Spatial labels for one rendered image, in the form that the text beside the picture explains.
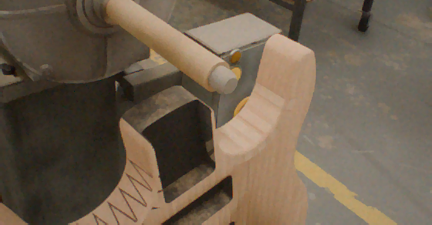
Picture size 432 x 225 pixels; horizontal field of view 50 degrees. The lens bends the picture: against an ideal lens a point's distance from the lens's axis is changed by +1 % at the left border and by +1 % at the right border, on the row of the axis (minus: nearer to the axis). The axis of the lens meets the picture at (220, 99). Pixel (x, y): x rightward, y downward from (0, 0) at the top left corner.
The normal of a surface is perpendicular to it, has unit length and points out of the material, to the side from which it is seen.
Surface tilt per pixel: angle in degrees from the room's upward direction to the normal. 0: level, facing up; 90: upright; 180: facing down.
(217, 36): 0
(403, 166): 0
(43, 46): 94
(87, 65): 98
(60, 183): 90
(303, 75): 89
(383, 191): 0
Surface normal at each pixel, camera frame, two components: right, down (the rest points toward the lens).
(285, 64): -0.72, 0.13
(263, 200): 0.66, 0.46
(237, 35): 0.09, -0.82
